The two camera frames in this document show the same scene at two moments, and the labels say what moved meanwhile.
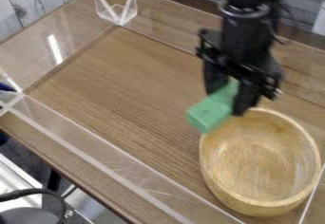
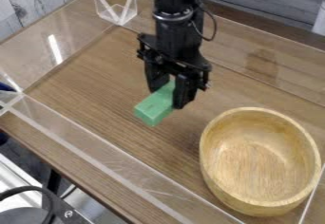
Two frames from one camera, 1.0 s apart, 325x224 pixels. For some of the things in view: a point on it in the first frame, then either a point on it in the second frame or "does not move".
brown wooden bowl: (260, 162) does not move
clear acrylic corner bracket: (115, 13) does not move
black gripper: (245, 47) -> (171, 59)
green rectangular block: (214, 108) -> (151, 110)
